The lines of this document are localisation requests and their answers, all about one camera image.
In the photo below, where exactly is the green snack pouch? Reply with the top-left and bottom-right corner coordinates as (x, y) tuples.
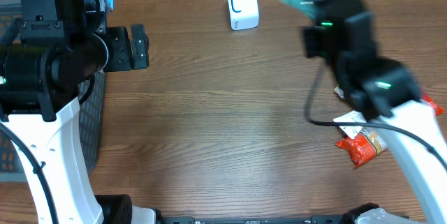
(334, 85), (345, 100)

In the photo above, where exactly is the grey plastic shopping basket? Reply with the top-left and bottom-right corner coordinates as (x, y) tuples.
(1, 0), (106, 183)

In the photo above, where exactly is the orange spaghetti packet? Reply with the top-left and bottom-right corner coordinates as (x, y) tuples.
(333, 94), (444, 167)

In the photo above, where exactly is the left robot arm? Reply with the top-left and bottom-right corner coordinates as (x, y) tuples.
(1, 0), (157, 224)

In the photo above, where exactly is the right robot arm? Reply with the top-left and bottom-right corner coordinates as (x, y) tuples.
(303, 0), (446, 223)

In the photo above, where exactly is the white tube gold cap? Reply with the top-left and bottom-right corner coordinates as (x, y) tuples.
(332, 110), (369, 140)

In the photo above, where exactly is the white barcode scanner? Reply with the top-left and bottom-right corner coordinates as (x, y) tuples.
(228, 0), (260, 31)

